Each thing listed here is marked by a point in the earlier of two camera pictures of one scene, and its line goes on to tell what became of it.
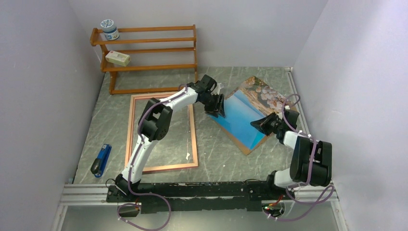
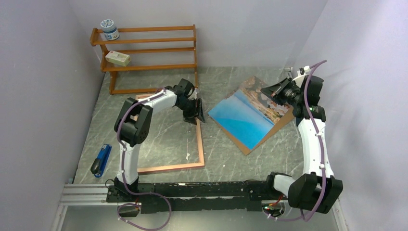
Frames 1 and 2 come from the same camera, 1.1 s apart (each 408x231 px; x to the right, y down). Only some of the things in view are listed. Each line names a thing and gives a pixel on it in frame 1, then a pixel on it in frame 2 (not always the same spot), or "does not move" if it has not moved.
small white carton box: x=117 y=58 does not move
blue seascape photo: x=252 y=101 does not move
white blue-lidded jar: x=109 y=29 does not move
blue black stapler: x=98 y=165 does not move
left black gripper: x=220 y=112 -> x=188 y=117
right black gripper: x=262 y=124 -> x=276 y=92
